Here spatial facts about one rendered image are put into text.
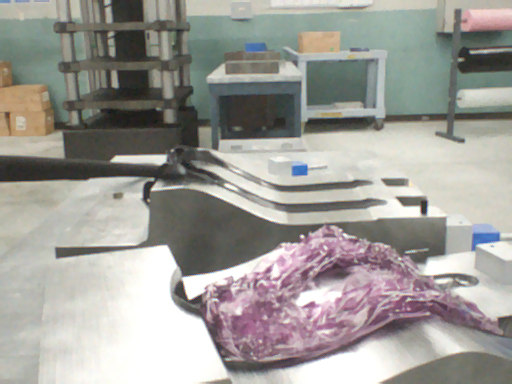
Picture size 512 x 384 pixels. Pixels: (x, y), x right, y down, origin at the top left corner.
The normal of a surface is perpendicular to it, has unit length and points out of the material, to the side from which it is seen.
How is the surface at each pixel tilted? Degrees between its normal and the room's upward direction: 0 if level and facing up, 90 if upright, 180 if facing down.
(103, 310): 0
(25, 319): 0
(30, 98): 88
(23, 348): 0
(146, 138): 90
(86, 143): 90
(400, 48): 90
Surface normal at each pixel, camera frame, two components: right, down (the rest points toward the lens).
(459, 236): -0.01, 0.25
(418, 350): -0.19, -0.93
